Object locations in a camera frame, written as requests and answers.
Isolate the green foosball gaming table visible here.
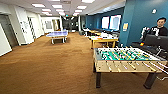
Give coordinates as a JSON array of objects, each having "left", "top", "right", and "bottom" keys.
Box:
[{"left": 92, "top": 46, "right": 168, "bottom": 90}]

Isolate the white serving table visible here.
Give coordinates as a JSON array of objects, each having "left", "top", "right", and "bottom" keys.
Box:
[{"left": 87, "top": 34, "right": 120, "bottom": 50}]

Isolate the white tabletop clutter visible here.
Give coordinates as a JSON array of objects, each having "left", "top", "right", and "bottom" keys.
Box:
[{"left": 92, "top": 32, "right": 115, "bottom": 39}]

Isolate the blue ping pong table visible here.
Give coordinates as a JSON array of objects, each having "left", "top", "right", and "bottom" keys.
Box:
[{"left": 45, "top": 30, "right": 70, "bottom": 45}]

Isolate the bright window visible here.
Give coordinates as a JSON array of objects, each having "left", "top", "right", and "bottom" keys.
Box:
[
  {"left": 109, "top": 14, "right": 123, "bottom": 32},
  {"left": 101, "top": 15, "right": 111, "bottom": 31}
]

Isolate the rectangular ceiling light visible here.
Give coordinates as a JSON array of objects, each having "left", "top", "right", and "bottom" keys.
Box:
[
  {"left": 55, "top": 8, "right": 65, "bottom": 13},
  {"left": 74, "top": 9, "right": 84, "bottom": 14},
  {"left": 51, "top": 3, "right": 64, "bottom": 10},
  {"left": 76, "top": 4, "right": 88, "bottom": 10},
  {"left": 31, "top": 2, "right": 46, "bottom": 9},
  {"left": 41, "top": 8, "right": 51, "bottom": 13}
]

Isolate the dark framed doorway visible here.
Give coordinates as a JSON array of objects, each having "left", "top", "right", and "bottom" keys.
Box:
[{"left": 27, "top": 16, "right": 37, "bottom": 40}]

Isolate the person in dark shirt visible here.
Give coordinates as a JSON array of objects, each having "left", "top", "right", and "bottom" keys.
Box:
[{"left": 141, "top": 16, "right": 168, "bottom": 38}]

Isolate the grey double door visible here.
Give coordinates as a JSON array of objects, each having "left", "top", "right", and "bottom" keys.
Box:
[{"left": 0, "top": 14, "right": 18, "bottom": 48}]

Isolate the yellow wall sign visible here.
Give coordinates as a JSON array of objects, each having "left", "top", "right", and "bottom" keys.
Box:
[{"left": 122, "top": 22, "right": 130, "bottom": 33}]

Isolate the round white wall device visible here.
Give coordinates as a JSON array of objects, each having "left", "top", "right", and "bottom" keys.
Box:
[{"left": 151, "top": 7, "right": 158, "bottom": 15}]

